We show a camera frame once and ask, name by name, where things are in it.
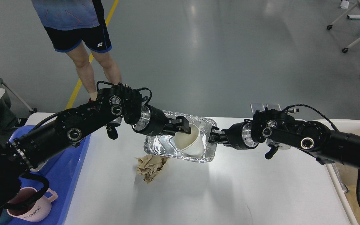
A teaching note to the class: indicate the white paper cup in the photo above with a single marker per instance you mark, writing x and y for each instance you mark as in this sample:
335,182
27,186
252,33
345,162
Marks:
190,144

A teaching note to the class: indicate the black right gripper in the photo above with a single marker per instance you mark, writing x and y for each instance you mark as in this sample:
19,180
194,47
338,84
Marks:
238,136

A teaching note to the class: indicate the beige plastic bin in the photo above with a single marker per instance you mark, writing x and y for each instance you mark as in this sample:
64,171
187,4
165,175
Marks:
344,177

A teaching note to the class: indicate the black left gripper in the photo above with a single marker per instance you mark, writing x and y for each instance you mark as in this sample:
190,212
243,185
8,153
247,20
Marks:
153,122

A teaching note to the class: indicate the aluminium foil tray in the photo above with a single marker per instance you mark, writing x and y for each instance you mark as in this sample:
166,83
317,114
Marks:
164,145

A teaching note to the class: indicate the pink home mug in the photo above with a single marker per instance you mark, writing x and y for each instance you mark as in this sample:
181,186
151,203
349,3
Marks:
35,212

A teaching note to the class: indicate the brown paper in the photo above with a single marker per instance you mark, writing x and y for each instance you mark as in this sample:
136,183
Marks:
149,166

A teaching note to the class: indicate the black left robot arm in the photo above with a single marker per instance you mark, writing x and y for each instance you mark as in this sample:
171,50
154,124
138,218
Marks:
70,127

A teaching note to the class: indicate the left floor outlet plate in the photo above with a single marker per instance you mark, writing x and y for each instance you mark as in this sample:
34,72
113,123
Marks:
258,107

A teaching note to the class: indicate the stainless steel rectangular container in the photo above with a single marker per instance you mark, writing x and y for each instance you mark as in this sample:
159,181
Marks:
39,167

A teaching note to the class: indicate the seated person at left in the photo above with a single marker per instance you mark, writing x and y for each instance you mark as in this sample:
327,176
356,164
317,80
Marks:
8,119

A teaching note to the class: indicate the standing person in shorts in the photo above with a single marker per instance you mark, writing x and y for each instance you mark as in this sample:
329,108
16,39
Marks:
74,25

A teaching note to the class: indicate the blue plastic tray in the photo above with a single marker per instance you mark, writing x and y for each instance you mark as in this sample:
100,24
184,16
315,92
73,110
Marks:
62,172

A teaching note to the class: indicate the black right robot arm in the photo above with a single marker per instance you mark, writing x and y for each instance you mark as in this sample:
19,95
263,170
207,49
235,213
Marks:
312,137

